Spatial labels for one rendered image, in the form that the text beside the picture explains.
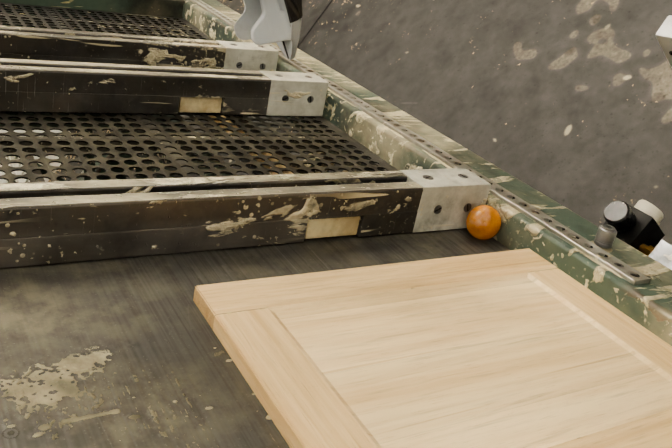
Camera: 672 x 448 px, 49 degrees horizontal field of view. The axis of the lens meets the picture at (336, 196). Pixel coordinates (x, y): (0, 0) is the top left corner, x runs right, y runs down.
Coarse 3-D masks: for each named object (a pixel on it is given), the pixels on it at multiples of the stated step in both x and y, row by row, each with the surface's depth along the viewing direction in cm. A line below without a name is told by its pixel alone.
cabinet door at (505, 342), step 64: (512, 256) 99; (256, 320) 74; (320, 320) 76; (384, 320) 79; (448, 320) 81; (512, 320) 84; (576, 320) 87; (256, 384) 66; (320, 384) 66; (384, 384) 69; (448, 384) 70; (512, 384) 72; (576, 384) 75; (640, 384) 77
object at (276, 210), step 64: (0, 192) 77; (64, 192) 81; (128, 192) 84; (192, 192) 86; (256, 192) 89; (320, 192) 93; (384, 192) 99; (448, 192) 104; (0, 256) 76; (64, 256) 79; (128, 256) 83
